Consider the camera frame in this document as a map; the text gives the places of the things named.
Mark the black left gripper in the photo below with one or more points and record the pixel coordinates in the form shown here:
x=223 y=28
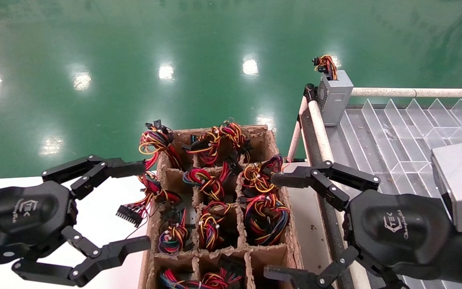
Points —
x=18 y=216

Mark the long beige rack pipe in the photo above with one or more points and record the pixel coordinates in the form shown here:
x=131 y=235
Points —
x=319 y=128

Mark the black pipe joint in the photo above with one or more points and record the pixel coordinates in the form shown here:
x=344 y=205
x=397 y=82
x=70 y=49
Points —
x=309 y=90

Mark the clear plastic divider tray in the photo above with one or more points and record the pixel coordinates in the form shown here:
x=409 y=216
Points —
x=395 y=136

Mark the beige rack crossbar pipe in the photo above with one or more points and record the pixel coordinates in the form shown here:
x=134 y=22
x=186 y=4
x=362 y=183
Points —
x=415 y=92

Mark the black rack rail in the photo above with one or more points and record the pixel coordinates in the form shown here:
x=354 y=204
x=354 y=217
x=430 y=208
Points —
x=309 y=140

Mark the brown pulp divider box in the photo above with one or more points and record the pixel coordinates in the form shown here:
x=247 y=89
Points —
x=267 y=263

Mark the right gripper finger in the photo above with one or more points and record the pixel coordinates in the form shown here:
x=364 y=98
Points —
x=291 y=277

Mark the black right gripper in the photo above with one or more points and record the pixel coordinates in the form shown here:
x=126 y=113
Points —
x=399 y=228

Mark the slanted beige rack pipe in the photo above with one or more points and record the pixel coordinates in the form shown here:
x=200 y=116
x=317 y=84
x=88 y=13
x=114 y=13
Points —
x=297 y=132

